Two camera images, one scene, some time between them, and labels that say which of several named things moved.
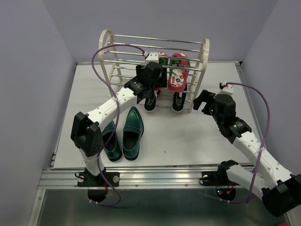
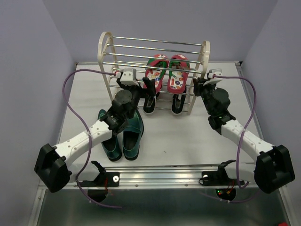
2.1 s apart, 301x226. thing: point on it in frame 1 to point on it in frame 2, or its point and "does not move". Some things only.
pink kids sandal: (178, 77) does not move
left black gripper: (162, 82) to (150, 89)
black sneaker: (178, 100) does not move
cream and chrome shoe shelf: (157, 71) does not move
